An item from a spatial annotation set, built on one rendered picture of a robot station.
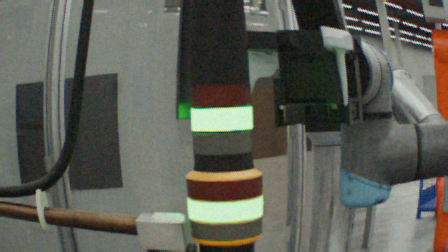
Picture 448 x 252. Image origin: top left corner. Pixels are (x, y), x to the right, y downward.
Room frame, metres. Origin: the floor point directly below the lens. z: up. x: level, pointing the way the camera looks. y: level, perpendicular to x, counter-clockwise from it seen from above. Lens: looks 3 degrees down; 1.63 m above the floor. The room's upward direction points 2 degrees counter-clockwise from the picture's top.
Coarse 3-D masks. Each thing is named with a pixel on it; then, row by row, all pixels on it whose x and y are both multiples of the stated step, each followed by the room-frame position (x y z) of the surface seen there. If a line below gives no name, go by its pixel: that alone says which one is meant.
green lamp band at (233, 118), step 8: (192, 112) 0.42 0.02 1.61; (200, 112) 0.42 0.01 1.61; (208, 112) 0.41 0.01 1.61; (216, 112) 0.41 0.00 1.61; (224, 112) 0.41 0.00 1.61; (232, 112) 0.41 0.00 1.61; (240, 112) 0.42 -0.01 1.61; (248, 112) 0.42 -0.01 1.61; (192, 120) 0.42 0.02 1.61; (200, 120) 0.42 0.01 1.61; (208, 120) 0.41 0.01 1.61; (216, 120) 0.41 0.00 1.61; (224, 120) 0.41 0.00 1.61; (232, 120) 0.41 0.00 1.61; (240, 120) 0.42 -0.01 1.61; (248, 120) 0.42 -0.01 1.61; (192, 128) 0.43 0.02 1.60; (200, 128) 0.42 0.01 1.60; (208, 128) 0.41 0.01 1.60; (216, 128) 0.41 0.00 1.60; (224, 128) 0.41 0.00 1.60; (232, 128) 0.41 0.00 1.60; (240, 128) 0.42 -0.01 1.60; (248, 128) 0.42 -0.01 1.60
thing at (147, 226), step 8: (144, 216) 0.43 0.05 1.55; (184, 216) 0.44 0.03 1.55; (136, 224) 0.42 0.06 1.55; (144, 224) 0.42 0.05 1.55; (152, 224) 0.42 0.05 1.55; (160, 224) 0.42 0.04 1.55; (168, 224) 0.42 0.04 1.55; (176, 224) 0.42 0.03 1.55; (184, 224) 0.43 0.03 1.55; (144, 232) 0.42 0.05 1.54; (152, 232) 0.42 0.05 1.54; (160, 232) 0.42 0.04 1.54; (168, 232) 0.42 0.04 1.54; (176, 232) 0.42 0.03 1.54; (184, 232) 0.42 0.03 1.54; (144, 240) 0.42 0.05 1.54; (152, 240) 0.42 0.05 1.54; (160, 240) 0.42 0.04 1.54; (168, 240) 0.42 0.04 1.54; (176, 240) 0.42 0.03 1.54; (184, 240) 0.42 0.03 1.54; (144, 248) 0.42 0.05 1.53; (152, 248) 0.42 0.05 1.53; (160, 248) 0.42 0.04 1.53; (168, 248) 0.42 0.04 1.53; (176, 248) 0.42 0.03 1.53; (184, 248) 0.42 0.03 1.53; (192, 248) 0.43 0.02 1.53
